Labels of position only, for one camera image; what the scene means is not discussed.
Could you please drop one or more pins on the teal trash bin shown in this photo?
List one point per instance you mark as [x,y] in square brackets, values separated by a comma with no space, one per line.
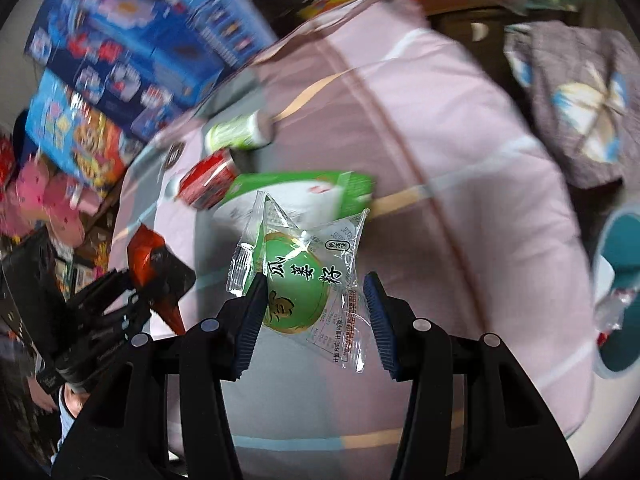
[620,355]

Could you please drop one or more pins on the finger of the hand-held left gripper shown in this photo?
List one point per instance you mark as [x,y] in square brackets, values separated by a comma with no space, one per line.
[172,274]

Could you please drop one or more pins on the person's left hand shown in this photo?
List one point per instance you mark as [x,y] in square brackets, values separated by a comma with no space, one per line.
[42,392]

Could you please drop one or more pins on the orange snack packet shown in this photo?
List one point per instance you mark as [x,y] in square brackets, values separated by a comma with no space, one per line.
[142,250]

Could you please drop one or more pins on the small pink box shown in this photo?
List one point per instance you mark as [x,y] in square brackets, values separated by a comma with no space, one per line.
[87,200]

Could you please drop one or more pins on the checked pink grey tablecloth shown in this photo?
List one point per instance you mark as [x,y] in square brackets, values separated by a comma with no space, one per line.
[450,160]

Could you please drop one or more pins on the blue toy box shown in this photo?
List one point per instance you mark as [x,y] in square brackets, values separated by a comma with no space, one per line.
[140,25]

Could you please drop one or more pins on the cartoon puppy gift bag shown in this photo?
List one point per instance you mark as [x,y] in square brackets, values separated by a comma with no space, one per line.
[75,130]

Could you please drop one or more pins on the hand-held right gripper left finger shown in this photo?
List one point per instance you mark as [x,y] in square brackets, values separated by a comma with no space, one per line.
[250,320]

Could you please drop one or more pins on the green white-capped can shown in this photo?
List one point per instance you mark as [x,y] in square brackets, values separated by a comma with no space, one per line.
[230,132]

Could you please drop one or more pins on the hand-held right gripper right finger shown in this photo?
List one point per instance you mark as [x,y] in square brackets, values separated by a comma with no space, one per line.
[380,330]

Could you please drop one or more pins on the grey patterned cloth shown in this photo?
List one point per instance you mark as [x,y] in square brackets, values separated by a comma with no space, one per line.
[560,60]

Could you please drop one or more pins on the red drink can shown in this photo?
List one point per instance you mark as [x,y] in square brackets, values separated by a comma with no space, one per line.
[207,177]

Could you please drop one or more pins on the person's left forearm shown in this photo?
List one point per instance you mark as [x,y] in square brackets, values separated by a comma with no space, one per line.
[75,410]

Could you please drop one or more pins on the pink plush toy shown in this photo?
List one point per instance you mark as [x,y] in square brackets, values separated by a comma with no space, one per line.
[50,195]

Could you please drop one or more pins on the green pastry packet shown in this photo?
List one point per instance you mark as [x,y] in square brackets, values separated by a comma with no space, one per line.
[295,285]

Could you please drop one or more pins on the yellow picture book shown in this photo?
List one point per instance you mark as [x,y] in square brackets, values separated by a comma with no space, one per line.
[327,2]

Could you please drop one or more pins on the green white medicine box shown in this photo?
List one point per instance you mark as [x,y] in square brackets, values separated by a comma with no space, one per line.
[300,190]

